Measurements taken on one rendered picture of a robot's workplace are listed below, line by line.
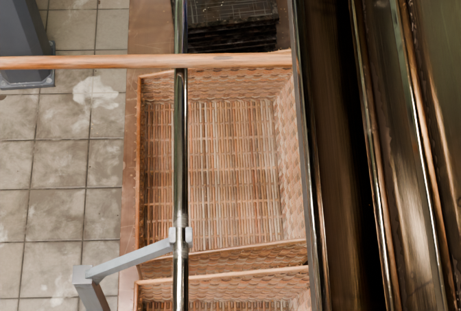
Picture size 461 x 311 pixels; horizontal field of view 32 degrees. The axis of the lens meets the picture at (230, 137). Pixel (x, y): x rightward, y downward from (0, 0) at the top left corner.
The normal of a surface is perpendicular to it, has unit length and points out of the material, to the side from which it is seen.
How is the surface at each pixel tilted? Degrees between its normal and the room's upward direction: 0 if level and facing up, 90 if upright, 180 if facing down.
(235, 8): 0
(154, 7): 0
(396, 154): 70
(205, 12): 0
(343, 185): 10
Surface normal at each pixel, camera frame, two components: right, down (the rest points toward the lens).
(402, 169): -0.93, -0.14
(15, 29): 0.08, 0.88
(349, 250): 0.18, -0.48
